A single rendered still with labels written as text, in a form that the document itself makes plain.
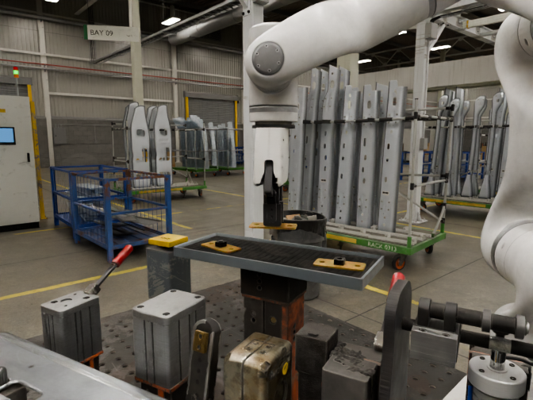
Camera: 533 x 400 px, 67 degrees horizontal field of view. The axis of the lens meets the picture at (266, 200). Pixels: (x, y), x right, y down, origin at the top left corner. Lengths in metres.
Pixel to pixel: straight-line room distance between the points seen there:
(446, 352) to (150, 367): 0.43
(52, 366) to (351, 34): 0.71
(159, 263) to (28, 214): 6.31
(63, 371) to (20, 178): 6.37
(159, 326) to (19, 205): 6.52
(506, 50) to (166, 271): 0.75
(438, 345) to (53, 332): 0.67
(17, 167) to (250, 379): 6.62
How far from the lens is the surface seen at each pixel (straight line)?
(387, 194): 4.80
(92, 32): 13.35
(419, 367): 1.36
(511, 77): 0.83
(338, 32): 0.63
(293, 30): 0.61
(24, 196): 7.10
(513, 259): 0.80
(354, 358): 0.59
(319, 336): 0.59
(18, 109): 7.06
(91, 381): 0.73
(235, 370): 0.58
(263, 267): 0.68
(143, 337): 0.68
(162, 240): 0.87
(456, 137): 8.37
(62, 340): 0.87
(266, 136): 0.66
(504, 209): 0.86
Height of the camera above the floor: 1.37
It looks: 9 degrees down
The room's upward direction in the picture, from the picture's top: straight up
